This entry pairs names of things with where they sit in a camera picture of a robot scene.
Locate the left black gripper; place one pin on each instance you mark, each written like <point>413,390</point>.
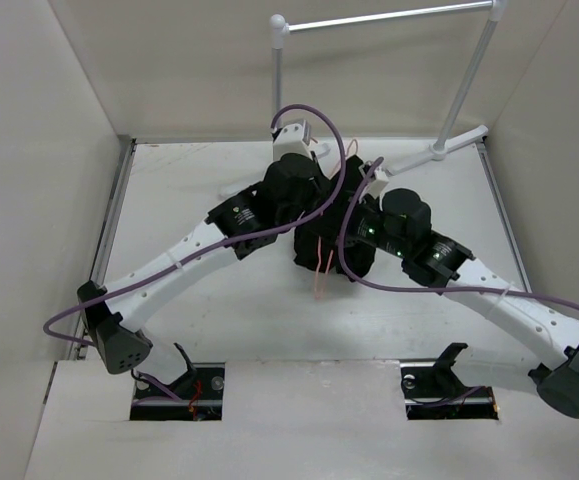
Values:
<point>322,187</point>

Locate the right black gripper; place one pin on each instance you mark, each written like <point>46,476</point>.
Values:
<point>351,220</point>

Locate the black trousers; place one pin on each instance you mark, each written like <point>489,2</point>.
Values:
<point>315,242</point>

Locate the pink wire hanger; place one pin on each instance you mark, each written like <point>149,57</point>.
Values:
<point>319,280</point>

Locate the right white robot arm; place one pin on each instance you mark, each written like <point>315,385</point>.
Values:
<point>545,325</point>

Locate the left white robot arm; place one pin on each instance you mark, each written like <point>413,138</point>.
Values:
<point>116,314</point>

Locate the white clothes rack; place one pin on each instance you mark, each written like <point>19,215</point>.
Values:
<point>445,143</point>

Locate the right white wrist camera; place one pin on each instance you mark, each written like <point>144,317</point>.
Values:
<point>378,180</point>

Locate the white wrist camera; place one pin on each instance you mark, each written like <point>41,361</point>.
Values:
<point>292,138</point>
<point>378,180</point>

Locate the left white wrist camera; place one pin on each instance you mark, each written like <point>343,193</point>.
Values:
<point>292,138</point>

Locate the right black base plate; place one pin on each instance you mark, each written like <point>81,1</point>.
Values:
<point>436,394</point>

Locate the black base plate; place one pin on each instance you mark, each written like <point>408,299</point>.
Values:
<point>201,401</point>
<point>436,394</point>

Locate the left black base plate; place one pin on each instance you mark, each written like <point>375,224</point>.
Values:
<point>201,401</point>

